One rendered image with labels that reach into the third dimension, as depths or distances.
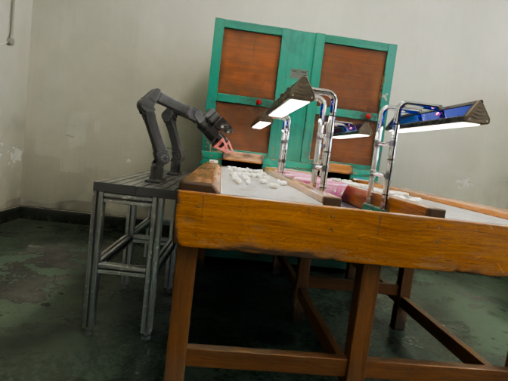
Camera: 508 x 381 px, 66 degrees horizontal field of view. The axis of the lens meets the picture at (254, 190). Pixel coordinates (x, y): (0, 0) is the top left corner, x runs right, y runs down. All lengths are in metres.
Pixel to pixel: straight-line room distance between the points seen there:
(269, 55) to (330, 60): 0.46
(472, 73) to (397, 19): 0.90
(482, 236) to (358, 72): 2.04
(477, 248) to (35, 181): 3.71
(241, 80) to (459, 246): 2.08
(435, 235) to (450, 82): 3.18
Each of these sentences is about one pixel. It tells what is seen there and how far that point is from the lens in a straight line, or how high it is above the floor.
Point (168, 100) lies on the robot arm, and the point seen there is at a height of 1.07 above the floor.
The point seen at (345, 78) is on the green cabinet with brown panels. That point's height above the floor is 1.49.
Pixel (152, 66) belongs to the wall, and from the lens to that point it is 3.93.
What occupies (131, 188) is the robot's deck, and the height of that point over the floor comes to 0.66.
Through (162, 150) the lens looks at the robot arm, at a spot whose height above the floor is 0.82.
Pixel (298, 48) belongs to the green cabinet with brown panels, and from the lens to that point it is 3.09.
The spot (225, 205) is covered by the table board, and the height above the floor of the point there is 0.71.
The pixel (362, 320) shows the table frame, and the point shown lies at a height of 0.39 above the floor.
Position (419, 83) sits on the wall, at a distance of 4.22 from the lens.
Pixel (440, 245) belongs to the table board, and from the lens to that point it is 1.31.
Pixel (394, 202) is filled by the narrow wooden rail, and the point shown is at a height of 0.75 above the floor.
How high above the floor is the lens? 0.86
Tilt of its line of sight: 5 degrees down
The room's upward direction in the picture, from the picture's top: 7 degrees clockwise
